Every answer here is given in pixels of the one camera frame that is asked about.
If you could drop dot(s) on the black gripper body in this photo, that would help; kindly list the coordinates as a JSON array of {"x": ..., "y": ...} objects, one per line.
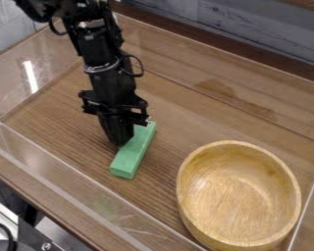
[{"x": 112, "y": 99}]

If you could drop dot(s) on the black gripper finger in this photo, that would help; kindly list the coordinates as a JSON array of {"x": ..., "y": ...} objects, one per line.
[
  {"x": 109, "y": 124},
  {"x": 125, "y": 133}
]

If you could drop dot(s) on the green rectangular block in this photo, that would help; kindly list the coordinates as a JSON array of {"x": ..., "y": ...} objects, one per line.
[{"x": 129, "y": 155}]

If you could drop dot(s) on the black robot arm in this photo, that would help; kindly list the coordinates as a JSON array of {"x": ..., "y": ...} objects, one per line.
[{"x": 95, "y": 34}]

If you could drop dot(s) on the brown wooden bowl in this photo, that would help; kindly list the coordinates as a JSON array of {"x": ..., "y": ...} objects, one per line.
[{"x": 238, "y": 196}]

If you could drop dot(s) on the clear acrylic tray wall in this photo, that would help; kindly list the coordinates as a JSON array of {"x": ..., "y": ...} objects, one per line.
[{"x": 212, "y": 90}]

